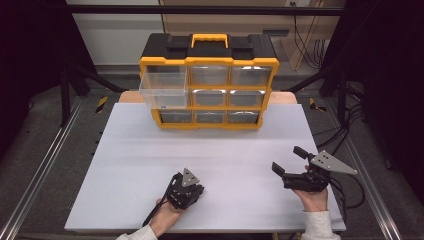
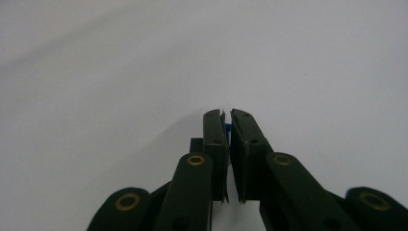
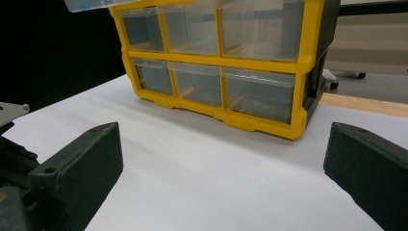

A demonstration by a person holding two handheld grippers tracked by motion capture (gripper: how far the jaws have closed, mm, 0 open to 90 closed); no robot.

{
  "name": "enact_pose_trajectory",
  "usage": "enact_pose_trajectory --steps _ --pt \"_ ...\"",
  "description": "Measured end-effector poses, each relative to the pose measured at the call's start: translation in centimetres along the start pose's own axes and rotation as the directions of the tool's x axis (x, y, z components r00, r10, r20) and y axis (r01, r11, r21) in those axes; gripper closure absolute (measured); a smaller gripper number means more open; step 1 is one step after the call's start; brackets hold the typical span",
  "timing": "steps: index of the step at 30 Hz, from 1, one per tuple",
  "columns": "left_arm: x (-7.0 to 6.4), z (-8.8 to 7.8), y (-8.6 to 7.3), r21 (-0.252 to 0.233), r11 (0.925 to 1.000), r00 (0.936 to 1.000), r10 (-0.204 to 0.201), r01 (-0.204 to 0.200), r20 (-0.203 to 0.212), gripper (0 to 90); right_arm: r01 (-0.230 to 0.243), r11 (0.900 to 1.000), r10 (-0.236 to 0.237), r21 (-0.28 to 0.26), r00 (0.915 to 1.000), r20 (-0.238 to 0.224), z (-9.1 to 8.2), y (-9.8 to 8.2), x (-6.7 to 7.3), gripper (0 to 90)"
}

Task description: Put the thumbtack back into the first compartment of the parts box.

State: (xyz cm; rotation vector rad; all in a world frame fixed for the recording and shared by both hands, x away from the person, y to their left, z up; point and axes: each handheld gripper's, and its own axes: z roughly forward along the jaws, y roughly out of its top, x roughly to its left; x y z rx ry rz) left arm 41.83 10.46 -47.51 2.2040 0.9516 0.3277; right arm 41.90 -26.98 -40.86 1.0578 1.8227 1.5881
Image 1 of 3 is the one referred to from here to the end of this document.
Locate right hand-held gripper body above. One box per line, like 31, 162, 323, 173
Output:
281, 149, 359, 193

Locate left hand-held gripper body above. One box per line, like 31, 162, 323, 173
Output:
165, 167, 201, 211

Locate clear plastic drawer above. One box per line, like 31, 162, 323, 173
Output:
138, 65, 190, 110

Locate yellow black organizer case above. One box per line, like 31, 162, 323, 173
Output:
138, 32, 280, 131

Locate person's left hand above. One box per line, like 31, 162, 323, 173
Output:
148, 198, 188, 238

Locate person's right hand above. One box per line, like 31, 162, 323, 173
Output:
293, 187, 329, 213

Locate yellow black tape strip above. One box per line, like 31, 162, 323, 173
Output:
308, 97, 328, 113
95, 96, 109, 114

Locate black metal stand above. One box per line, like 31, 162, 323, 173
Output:
59, 63, 126, 128
288, 63, 350, 126

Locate set of clear organizer bins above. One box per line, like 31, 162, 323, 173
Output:
159, 65, 273, 125

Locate black curtain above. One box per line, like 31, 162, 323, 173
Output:
0, 0, 98, 161
321, 0, 424, 204

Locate black metal crossbar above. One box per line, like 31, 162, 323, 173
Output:
66, 4, 346, 16

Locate left hand-held gripper cable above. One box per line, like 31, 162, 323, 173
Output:
142, 196, 171, 228

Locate hand-held gripper cable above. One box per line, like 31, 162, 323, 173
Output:
328, 171, 366, 225
142, 196, 171, 228

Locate aluminium rail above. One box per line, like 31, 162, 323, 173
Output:
324, 98, 404, 240
0, 96, 84, 240

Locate right hand-held gripper cable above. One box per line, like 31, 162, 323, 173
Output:
328, 171, 366, 225

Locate bundle of black floor cables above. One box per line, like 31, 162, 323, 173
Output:
313, 83, 367, 158

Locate hanging black cables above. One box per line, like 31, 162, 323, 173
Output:
292, 2, 332, 70

